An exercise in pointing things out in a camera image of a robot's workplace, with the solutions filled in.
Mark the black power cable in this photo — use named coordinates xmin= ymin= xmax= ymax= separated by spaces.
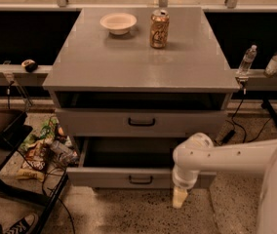
xmin=213 ymin=85 xmax=277 ymax=146

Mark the dark capped bottle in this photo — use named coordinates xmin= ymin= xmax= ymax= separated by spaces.
xmin=264 ymin=52 xmax=277 ymax=77

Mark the grey top drawer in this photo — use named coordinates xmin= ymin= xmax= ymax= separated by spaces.
xmin=56 ymin=108 xmax=227 ymax=137

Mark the black white sneaker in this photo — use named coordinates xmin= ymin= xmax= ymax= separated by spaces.
xmin=4 ymin=214 xmax=38 ymax=234

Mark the white bowl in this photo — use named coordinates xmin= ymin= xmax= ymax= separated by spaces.
xmin=99 ymin=13 xmax=137 ymax=35

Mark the clear water bottle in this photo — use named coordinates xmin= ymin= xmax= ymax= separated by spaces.
xmin=237 ymin=45 xmax=257 ymax=76

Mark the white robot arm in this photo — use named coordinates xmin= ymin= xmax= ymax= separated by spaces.
xmin=172 ymin=133 xmax=277 ymax=234

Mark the crumpled plastic bottle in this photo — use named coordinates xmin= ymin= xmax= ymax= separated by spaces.
xmin=50 ymin=140 xmax=79 ymax=167

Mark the small tape measure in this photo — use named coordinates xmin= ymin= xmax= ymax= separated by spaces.
xmin=21 ymin=59 xmax=38 ymax=73

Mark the grey drawer cabinet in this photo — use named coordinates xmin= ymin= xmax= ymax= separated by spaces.
xmin=42 ymin=6 xmax=240 ymax=191

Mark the black stand leg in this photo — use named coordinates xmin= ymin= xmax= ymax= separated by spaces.
xmin=261 ymin=97 xmax=277 ymax=128

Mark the green snack bag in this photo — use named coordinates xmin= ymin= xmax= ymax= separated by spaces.
xmin=19 ymin=116 xmax=58 ymax=151

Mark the gold soda can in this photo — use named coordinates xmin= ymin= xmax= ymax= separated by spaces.
xmin=149 ymin=9 xmax=170 ymax=49

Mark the grey drawer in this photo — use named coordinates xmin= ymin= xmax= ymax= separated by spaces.
xmin=65 ymin=136 xmax=217 ymax=190
xmin=56 ymin=108 xmax=227 ymax=137

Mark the chip bag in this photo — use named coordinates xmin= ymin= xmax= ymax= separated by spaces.
xmin=17 ymin=140 xmax=49 ymax=182

